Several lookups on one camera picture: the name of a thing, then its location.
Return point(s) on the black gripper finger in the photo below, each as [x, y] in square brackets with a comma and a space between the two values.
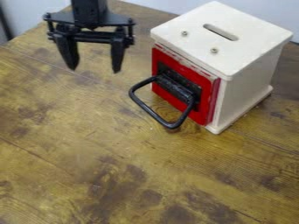
[67, 46]
[118, 51]

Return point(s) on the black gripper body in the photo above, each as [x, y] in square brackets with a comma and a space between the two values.
[90, 23]

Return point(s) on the black metal drawer handle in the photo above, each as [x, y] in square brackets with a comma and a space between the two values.
[176, 89]

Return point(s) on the red wooden drawer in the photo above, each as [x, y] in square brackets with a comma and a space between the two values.
[201, 77]

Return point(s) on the white wooden box cabinet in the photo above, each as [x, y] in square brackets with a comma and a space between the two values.
[229, 45]

